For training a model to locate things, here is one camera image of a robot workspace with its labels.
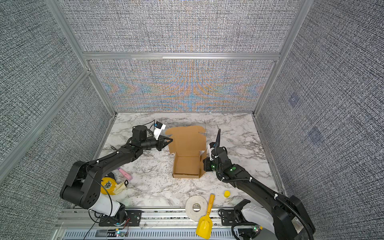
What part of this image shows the yellow work glove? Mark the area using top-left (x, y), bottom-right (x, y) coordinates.
top-left (101, 177), bottom-right (129, 195)

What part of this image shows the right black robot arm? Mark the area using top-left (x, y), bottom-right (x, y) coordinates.
top-left (204, 143), bottom-right (316, 240)

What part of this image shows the aluminium front frame rail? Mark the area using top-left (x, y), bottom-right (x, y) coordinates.
top-left (50, 206), bottom-right (310, 240)

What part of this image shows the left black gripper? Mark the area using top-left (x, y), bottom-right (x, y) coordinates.
top-left (141, 135), bottom-right (173, 152)

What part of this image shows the white tape roll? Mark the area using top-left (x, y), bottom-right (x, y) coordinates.
top-left (185, 195), bottom-right (208, 222)

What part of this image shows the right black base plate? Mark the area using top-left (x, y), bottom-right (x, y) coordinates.
top-left (218, 209), bottom-right (244, 226)

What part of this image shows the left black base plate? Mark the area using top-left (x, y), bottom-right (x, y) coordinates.
top-left (99, 210), bottom-right (143, 228)

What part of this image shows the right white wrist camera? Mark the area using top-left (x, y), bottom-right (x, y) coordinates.
top-left (209, 142), bottom-right (220, 158)

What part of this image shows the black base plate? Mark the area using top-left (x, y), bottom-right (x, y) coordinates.
top-left (218, 209), bottom-right (244, 226)
top-left (99, 210), bottom-right (143, 228)

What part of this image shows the brown cardboard box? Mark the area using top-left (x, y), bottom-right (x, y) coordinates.
top-left (166, 126), bottom-right (207, 179)

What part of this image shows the yellow plastic toy shovel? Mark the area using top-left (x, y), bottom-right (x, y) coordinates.
top-left (196, 194), bottom-right (215, 240)

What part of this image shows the small yellow bottle cap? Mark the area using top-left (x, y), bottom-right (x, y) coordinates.
top-left (224, 190), bottom-right (231, 198)

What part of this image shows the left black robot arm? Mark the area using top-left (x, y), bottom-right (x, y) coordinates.
top-left (60, 122), bottom-right (173, 226)

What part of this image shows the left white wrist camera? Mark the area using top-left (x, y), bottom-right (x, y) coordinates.
top-left (153, 121), bottom-right (166, 140)

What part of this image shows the right black cable conduit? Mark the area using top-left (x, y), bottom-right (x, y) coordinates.
top-left (213, 128), bottom-right (314, 240)

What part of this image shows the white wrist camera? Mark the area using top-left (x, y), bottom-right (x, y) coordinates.
top-left (209, 142), bottom-right (220, 158)
top-left (153, 121), bottom-right (166, 140)

